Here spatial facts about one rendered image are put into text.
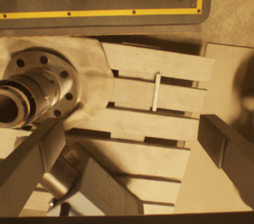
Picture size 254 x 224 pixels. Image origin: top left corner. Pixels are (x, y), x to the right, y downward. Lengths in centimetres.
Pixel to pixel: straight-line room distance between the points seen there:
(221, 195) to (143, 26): 104
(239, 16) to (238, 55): 16
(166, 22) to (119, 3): 12
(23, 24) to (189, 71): 54
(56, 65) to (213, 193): 105
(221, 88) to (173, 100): 29
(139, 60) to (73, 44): 23
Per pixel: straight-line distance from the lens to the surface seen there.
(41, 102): 54
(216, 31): 89
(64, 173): 61
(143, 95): 69
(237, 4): 94
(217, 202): 129
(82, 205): 62
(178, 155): 83
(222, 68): 90
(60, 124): 16
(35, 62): 68
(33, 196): 100
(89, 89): 64
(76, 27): 50
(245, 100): 96
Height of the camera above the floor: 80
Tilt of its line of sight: 73 degrees down
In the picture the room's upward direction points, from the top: 179 degrees clockwise
